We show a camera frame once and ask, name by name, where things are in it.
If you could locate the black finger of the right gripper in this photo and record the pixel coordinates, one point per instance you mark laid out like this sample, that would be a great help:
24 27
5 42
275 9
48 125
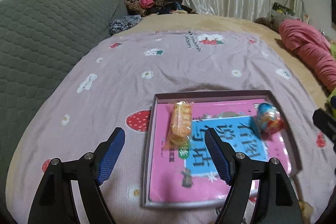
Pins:
326 123

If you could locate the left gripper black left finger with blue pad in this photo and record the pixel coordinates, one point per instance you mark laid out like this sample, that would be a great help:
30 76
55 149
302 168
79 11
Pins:
54 200

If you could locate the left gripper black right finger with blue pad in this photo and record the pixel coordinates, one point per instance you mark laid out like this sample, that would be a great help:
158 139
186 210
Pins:
276 200

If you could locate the blue foil surprise egg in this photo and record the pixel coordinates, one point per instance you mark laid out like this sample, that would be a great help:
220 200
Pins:
269 119

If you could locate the pink quilt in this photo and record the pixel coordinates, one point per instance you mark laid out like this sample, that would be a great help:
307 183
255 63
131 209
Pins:
307 43

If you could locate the pink blue children's book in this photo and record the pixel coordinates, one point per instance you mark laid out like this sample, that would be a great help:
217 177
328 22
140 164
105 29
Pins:
187 174

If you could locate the grey shallow cardboard box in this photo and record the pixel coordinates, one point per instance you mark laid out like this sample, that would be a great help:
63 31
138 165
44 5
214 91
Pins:
220 96

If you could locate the side table with clutter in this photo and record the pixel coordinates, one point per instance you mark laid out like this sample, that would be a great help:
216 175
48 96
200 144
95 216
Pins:
293 9

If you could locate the tan blanket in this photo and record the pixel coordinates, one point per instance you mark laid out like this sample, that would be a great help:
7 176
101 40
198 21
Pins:
211 23

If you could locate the orange cracker packet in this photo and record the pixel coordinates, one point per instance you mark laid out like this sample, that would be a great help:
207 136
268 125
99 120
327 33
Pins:
180 126

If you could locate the pink strawberry print bedsheet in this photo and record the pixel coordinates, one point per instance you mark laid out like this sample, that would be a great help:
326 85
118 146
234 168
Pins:
121 76

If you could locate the grey quilted headboard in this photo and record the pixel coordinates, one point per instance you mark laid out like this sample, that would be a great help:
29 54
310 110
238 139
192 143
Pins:
41 41

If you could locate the blue patterned cloth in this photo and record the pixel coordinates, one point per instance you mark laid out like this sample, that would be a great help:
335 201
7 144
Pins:
123 24

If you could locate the pile of clothes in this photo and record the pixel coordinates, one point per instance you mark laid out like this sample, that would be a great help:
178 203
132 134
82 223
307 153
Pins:
159 7

